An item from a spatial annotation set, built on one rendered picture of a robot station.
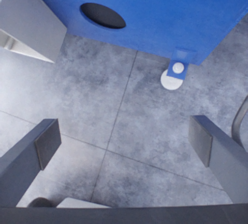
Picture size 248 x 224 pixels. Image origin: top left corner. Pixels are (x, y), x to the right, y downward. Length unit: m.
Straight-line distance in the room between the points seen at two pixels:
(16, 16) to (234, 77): 0.88
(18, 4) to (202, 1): 0.45
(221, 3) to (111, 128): 0.66
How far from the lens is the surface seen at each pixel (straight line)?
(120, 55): 0.91
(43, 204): 0.96
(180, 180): 0.89
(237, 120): 0.59
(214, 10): 0.43
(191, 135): 0.17
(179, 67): 0.68
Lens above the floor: 0.84
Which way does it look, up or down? 80 degrees down
